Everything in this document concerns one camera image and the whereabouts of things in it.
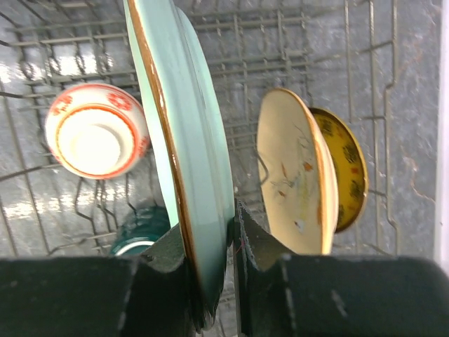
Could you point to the yellow patterned small plate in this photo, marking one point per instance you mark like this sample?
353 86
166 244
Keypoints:
350 167

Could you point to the dark green mug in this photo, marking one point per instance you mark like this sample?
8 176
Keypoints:
141 228

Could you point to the white red patterned bowl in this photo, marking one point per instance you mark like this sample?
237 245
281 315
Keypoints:
97 130

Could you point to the mint green plate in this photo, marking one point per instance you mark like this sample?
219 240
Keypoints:
188 137

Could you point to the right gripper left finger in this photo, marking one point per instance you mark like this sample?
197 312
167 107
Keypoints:
146 295

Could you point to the cream bird plate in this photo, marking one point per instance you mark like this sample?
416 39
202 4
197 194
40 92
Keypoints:
298 178

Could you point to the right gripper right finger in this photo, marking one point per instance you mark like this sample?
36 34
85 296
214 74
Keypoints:
279 293

